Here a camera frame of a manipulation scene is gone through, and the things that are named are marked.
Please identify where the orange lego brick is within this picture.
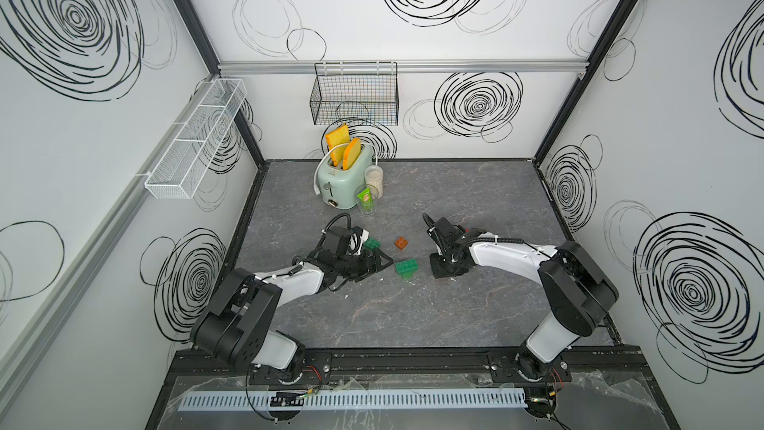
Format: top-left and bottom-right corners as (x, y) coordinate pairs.
(395, 237), (409, 251)

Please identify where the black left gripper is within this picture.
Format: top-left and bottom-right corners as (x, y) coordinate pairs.
(334, 247), (392, 281)

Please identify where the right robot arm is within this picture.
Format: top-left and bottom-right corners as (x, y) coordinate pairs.
(423, 214), (620, 381)

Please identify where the white slotted cable duct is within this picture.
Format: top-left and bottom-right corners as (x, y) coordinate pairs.
(178, 388), (527, 412)

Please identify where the white mesh wall shelf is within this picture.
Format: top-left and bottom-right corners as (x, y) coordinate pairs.
(144, 78), (247, 200)

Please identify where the mint green toaster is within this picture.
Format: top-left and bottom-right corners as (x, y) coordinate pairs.
(312, 141), (377, 210)

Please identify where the clear glass with green packet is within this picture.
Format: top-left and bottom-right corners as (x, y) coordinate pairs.
(355, 184), (378, 215)

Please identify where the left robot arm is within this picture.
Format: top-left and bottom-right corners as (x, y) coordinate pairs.
(190, 213), (394, 382)

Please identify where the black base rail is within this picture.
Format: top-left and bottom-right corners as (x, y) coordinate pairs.
(163, 346), (652, 386)

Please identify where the jar of beige grains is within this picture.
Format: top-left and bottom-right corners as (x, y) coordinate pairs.
(364, 165), (384, 198)

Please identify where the orange toast slice front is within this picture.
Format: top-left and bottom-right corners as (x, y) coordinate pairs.
(341, 139), (363, 170)

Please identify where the yellow toast slice back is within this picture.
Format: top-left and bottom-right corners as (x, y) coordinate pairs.
(325, 125), (351, 168)

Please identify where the black wire basket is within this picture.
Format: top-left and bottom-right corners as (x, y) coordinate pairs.
(310, 62), (400, 125)

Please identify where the dark green long lego brick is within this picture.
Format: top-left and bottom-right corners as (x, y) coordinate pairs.
(364, 238), (380, 250)

